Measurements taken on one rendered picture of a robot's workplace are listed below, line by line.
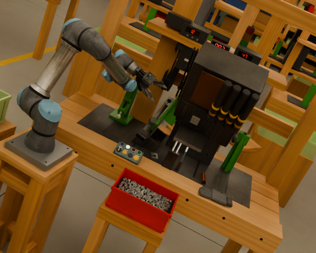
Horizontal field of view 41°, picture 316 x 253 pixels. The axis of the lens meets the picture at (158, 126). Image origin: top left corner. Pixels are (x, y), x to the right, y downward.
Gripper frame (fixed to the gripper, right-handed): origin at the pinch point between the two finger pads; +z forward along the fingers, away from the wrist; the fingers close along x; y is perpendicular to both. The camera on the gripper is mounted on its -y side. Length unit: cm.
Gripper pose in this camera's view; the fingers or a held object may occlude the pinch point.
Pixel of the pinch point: (159, 95)
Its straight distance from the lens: 250.7
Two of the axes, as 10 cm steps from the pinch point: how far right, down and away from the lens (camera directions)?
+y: 2.9, -2.4, -9.3
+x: 6.1, -7.0, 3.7
